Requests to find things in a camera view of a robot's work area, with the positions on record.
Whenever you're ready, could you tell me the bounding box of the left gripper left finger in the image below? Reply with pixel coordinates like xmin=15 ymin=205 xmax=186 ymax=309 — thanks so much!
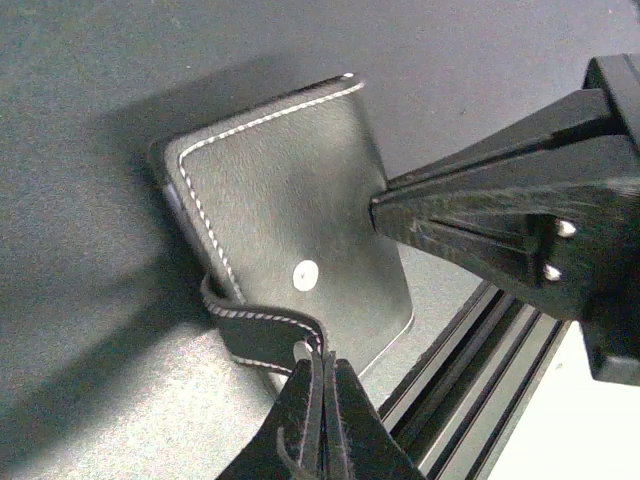
xmin=219 ymin=353 xmax=324 ymax=479

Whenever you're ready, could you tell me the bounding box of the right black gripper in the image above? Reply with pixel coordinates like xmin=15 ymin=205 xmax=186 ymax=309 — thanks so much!
xmin=371 ymin=53 xmax=639 ymax=385

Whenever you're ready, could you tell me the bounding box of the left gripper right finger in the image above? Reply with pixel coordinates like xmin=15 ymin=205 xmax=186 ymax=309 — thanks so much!
xmin=323 ymin=353 xmax=423 ymax=479

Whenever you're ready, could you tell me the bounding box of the black aluminium rail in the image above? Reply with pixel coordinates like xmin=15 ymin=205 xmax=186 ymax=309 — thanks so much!
xmin=379 ymin=282 xmax=567 ymax=479

